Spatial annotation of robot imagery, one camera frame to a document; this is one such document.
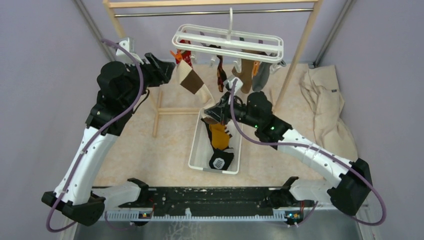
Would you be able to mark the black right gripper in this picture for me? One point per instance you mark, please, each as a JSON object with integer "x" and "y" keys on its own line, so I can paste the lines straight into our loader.
{"x": 220, "y": 112}

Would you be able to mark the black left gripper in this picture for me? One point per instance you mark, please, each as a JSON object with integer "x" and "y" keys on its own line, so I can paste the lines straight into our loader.
{"x": 160, "y": 72}

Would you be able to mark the beige brown sock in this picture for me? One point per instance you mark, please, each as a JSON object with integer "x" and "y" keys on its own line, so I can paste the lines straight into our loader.
{"x": 192, "y": 82}

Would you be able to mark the mustard striped sock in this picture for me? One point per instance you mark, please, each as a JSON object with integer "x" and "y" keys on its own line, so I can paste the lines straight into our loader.
{"x": 220, "y": 139}

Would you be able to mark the black blue sock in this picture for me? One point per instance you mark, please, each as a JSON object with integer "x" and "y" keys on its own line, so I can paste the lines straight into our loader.
{"x": 220, "y": 159}

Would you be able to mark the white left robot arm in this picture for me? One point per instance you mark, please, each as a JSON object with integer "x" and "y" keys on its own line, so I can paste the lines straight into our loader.
{"x": 120, "y": 87}

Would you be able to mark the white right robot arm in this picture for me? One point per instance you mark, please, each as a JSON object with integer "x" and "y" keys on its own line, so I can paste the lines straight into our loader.
{"x": 346, "y": 183}

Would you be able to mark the red white patterned sock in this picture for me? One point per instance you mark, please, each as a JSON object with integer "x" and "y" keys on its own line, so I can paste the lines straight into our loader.
{"x": 186, "y": 54}

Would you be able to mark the tan brown sock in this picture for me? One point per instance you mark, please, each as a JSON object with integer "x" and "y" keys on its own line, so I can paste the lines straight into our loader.
{"x": 245, "y": 75}

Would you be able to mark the white plastic basket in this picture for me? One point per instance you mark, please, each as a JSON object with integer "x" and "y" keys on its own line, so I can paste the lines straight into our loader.
{"x": 201, "y": 150}

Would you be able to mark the grey sock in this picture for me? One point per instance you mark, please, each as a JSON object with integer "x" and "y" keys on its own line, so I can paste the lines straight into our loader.
{"x": 262, "y": 76}

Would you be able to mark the beige cloth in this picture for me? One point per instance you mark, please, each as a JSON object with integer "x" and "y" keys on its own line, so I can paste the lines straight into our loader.
{"x": 320, "y": 88}

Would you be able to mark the metal hanging rod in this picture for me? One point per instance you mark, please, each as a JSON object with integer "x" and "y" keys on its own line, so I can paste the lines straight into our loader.
{"x": 221, "y": 12}

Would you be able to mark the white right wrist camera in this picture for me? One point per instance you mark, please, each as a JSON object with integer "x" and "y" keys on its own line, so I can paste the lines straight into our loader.
{"x": 233, "y": 83}

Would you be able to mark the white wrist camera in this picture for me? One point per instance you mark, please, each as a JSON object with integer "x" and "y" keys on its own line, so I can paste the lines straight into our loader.
{"x": 233, "y": 83}
{"x": 127, "y": 43}

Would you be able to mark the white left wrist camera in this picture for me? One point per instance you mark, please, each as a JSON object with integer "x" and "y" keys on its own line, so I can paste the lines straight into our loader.
{"x": 127, "y": 43}

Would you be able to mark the white clip hanger frame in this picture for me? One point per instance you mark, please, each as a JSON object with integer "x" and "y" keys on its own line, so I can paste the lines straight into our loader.
{"x": 229, "y": 42}

